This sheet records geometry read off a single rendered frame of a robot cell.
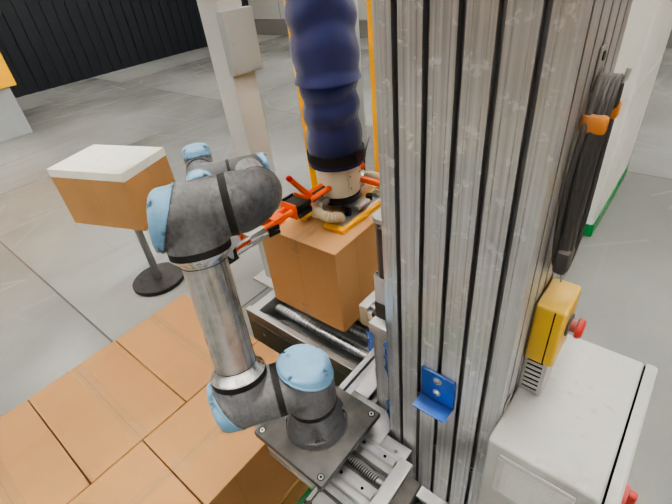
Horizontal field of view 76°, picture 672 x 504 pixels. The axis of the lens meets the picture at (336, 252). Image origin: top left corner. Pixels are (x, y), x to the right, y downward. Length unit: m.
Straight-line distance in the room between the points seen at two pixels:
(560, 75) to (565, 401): 0.63
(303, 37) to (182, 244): 0.92
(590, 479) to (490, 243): 0.44
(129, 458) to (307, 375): 1.09
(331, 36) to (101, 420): 1.67
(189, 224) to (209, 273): 0.10
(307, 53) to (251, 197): 0.82
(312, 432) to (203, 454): 0.78
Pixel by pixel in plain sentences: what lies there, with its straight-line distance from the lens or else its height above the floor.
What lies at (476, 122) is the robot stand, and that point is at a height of 1.78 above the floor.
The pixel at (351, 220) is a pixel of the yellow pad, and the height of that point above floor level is 1.10.
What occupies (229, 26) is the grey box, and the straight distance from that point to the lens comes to 2.46.
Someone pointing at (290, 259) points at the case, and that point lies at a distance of 1.73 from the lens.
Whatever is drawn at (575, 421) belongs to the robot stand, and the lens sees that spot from 0.95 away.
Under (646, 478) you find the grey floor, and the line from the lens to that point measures 2.46.
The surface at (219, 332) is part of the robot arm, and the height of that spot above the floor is 1.40.
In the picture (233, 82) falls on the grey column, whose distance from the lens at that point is 2.55.
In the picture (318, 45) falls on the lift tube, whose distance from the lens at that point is 1.48.
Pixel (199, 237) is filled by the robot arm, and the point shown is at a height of 1.60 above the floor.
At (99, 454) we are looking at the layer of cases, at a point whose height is 0.54.
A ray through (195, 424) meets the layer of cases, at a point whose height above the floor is 0.54.
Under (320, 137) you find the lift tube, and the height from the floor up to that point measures 1.42.
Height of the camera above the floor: 1.98
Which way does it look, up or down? 36 degrees down
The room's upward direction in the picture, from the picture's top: 7 degrees counter-clockwise
